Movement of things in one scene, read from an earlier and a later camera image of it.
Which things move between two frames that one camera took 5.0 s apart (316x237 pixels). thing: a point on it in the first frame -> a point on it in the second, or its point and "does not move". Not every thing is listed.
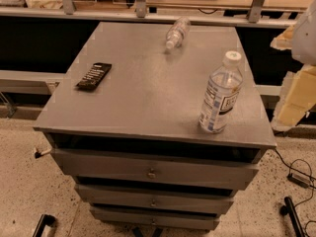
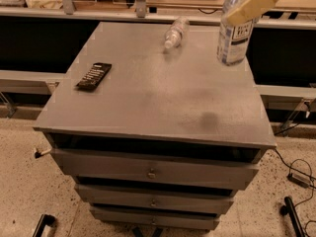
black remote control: (94, 76) does not move
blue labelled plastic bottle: (222, 93) -> (234, 36)
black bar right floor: (288, 208) does not move
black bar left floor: (45, 219) does not move
